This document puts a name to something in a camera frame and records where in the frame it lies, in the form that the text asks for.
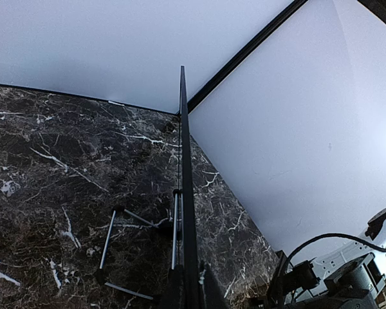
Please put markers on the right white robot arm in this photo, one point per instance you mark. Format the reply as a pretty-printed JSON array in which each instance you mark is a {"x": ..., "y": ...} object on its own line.
[{"x": 352, "y": 276}]

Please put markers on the white whiteboard with black frame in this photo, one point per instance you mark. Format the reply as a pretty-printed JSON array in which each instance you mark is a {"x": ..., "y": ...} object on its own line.
[{"x": 190, "y": 252}]

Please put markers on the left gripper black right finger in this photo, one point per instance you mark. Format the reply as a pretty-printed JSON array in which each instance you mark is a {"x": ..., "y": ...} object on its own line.
[{"x": 209, "y": 292}]

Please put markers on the right black frame post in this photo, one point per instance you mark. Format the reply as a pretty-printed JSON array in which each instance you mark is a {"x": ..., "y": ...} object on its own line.
[{"x": 243, "y": 53}]

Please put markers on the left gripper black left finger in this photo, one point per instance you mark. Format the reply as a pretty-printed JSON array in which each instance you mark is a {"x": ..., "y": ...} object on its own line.
[{"x": 174, "y": 296}]

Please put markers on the black whiteboard stand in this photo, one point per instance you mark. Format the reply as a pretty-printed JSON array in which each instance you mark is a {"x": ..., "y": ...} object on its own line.
[{"x": 141, "y": 257}]

